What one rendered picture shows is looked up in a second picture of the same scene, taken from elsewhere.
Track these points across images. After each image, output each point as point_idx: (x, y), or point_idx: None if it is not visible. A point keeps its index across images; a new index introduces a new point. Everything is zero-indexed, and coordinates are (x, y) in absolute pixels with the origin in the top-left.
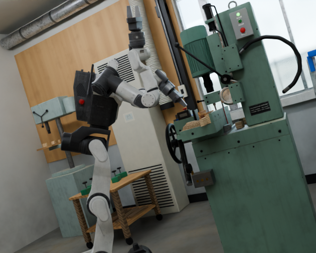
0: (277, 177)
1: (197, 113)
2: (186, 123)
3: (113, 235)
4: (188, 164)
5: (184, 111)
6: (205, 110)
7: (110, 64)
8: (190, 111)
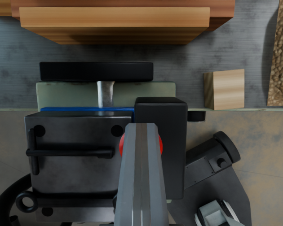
0: None
1: (206, 28)
2: (244, 104)
3: (225, 213)
4: (203, 112)
5: (186, 136)
6: (28, 8)
7: None
8: (83, 114)
